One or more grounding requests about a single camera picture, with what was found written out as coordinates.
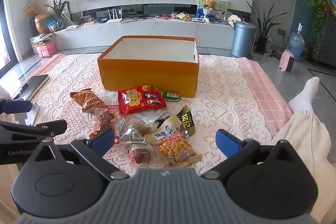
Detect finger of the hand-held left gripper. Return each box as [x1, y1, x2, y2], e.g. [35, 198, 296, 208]
[0, 119, 68, 146]
[0, 98, 33, 114]

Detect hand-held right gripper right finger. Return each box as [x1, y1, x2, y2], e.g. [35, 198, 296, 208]
[201, 129, 296, 179]

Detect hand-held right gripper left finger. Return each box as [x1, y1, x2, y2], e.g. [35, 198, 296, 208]
[34, 127, 130, 180]

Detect clear dried meat packet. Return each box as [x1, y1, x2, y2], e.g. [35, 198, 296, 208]
[93, 105, 121, 144]

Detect clear nut packet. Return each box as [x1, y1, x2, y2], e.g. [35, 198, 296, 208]
[119, 122, 155, 144]

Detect small red jelly packet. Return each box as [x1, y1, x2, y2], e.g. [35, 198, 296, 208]
[128, 143, 154, 165]

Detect orange striped chips packet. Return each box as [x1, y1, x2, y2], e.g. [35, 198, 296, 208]
[70, 88, 105, 113]

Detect black gold snack packet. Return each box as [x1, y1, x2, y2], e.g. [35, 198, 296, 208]
[176, 105, 197, 138]

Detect beige clear peanut packet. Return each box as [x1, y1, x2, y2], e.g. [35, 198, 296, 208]
[144, 115, 202, 168]

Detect clear green snack packet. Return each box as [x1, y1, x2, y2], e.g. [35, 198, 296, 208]
[135, 111, 168, 126]

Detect large red snack packet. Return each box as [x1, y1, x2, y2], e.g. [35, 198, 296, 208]
[117, 85, 168, 117]

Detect green sausage packet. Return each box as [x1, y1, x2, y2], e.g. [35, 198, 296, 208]
[159, 91, 182, 102]

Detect orange cardboard box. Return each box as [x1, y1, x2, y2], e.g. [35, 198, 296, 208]
[97, 35, 199, 98]

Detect dark flat board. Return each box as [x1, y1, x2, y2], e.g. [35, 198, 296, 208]
[12, 74, 50, 102]

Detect pink box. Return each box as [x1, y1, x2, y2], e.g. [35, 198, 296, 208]
[33, 40, 57, 58]

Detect pink checkered blanket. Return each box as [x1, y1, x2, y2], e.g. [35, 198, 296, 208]
[25, 53, 294, 135]

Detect stack of papers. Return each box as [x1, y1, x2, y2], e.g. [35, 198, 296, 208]
[31, 33, 55, 46]

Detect person's leg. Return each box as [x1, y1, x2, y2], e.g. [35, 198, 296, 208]
[270, 76, 336, 224]

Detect orange gourd vase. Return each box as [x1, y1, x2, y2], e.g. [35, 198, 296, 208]
[34, 13, 51, 34]

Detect dried flower bunch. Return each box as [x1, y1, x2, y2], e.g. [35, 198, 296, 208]
[22, 1, 41, 18]

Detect pink heater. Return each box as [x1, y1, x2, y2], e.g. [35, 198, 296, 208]
[279, 49, 297, 73]

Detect grey pedal trash can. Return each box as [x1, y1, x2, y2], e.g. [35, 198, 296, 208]
[231, 21, 258, 58]

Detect potted aloe plant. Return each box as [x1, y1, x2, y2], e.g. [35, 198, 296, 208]
[45, 0, 70, 30]

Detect potted snake plant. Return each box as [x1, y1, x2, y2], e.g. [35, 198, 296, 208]
[245, 0, 289, 55]

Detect blue water jug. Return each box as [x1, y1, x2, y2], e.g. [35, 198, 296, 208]
[287, 23, 306, 59]

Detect white router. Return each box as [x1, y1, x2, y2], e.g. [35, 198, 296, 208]
[106, 7, 124, 24]

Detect white television console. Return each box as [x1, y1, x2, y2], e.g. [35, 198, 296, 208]
[54, 2, 235, 51]

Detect yellow snack bags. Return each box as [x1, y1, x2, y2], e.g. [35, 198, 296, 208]
[171, 11, 192, 22]

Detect green picture card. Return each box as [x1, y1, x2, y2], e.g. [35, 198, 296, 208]
[197, 0, 228, 17]

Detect brown teddy bear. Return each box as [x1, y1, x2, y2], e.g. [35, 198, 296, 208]
[203, 0, 220, 11]

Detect dark cabinet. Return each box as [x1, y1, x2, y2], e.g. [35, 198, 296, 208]
[307, 9, 336, 68]

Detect leafy plant on cabinet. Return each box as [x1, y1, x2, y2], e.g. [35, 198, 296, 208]
[302, 0, 335, 54]

